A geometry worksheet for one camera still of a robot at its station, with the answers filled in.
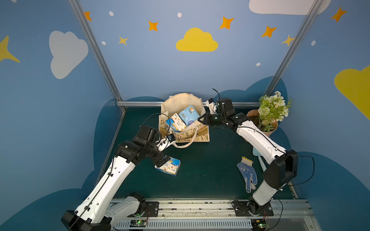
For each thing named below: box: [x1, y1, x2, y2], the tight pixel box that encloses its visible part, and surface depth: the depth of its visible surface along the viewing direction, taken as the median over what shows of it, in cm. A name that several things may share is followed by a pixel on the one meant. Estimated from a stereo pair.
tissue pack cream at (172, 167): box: [154, 156, 182, 177], surface depth 84 cm
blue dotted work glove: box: [236, 156, 258, 193], surface depth 90 cm
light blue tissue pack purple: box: [178, 104, 201, 127], surface depth 88 cm
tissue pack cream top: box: [165, 113, 187, 133], surface depth 86 cm
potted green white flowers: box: [246, 90, 293, 137], surface depth 86 cm
